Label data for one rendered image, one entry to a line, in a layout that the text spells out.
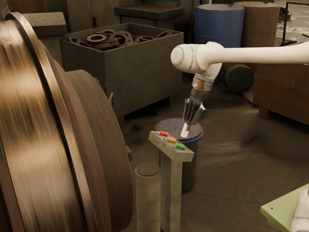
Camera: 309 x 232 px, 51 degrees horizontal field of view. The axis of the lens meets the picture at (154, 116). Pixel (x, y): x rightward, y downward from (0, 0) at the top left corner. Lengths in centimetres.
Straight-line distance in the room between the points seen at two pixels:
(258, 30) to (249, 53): 299
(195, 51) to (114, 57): 152
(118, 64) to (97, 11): 204
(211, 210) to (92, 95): 173
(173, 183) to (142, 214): 21
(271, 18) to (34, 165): 408
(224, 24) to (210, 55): 262
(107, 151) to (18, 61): 16
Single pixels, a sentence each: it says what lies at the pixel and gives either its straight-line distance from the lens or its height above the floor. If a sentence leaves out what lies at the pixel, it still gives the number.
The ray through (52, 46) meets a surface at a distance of 319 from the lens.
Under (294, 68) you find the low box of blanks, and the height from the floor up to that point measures 56.
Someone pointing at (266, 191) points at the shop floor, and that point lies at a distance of 236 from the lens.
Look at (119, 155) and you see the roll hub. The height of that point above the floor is 118.
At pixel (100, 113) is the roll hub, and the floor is 123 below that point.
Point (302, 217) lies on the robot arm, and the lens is 130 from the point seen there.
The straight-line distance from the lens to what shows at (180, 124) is 212.
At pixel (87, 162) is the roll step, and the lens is 36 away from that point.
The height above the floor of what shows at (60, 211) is 120.
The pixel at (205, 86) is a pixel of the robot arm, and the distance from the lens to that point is 144.
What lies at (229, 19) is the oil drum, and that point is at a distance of 389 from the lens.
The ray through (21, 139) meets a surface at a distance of 33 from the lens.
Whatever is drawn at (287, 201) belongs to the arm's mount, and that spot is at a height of 38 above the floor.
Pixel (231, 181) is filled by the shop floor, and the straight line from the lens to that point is 238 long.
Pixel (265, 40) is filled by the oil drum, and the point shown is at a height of 49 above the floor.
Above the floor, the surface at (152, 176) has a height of 51.
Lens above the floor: 141
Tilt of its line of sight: 26 degrees down
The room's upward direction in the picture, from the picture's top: straight up
